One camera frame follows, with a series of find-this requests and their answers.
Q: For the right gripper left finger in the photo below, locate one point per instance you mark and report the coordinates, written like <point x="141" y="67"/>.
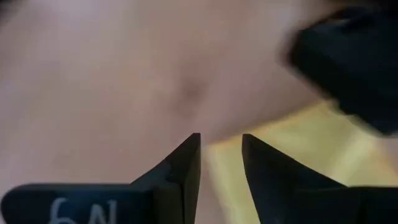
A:
<point x="168" y="199"/>

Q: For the yellow towel with white label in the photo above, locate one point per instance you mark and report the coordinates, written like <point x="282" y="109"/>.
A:
<point x="311" y="146"/>

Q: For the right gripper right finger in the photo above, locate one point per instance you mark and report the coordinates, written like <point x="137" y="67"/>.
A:
<point x="280" y="193"/>

